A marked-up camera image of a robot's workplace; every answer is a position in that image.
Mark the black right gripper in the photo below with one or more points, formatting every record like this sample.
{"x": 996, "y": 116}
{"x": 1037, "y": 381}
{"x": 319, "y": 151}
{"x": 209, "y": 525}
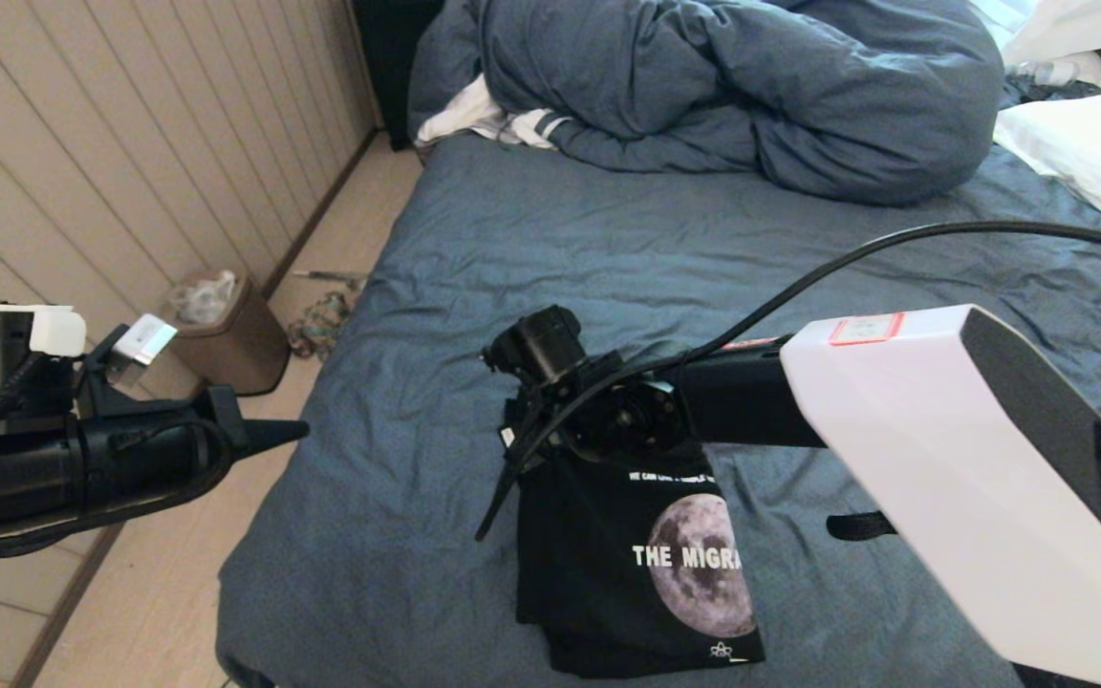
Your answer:
{"x": 617, "y": 411}

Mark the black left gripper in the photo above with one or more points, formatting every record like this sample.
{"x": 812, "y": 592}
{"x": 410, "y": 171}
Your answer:
{"x": 111, "y": 459}

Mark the black t-shirt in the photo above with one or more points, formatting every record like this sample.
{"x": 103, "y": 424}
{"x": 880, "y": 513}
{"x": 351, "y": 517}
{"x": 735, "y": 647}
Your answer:
{"x": 598, "y": 573}

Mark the brown trash bin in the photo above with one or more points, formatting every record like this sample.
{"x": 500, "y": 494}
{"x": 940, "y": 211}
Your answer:
{"x": 235, "y": 349}

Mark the right wrist motor cylinder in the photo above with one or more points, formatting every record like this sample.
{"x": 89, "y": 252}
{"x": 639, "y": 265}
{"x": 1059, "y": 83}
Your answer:
{"x": 541, "y": 339}

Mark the clear plastic bin liner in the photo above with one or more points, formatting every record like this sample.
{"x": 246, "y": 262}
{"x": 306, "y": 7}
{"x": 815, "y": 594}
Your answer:
{"x": 202, "y": 298}

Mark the blue bed sheet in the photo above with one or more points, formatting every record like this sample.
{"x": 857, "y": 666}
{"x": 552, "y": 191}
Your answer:
{"x": 608, "y": 248}

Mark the thin grey stick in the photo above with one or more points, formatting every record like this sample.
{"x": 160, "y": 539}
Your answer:
{"x": 321, "y": 277}

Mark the white striped cloth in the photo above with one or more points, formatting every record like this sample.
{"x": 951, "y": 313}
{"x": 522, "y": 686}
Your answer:
{"x": 460, "y": 115}

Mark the blue crumpled duvet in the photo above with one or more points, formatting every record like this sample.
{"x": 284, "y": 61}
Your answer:
{"x": 751, "y": 86}

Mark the black nightstand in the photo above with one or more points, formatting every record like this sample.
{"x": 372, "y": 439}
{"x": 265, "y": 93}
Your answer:
{"x": 383, "y": 57}

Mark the dark grey crumpled cloth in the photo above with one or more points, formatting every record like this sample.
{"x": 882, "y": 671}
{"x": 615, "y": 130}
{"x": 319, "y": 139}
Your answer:
{"x": 1038, "y": 93}

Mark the white pillow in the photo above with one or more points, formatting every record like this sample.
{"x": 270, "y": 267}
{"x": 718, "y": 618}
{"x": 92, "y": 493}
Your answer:
{"x": 1095, "y": 153}

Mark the white blanket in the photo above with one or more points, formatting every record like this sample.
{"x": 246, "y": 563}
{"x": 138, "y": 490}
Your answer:
{"x": 1086, "y": 24}

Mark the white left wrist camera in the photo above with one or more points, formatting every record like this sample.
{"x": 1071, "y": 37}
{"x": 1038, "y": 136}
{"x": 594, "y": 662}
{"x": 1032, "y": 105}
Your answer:
{"x": 144, "y": 339}

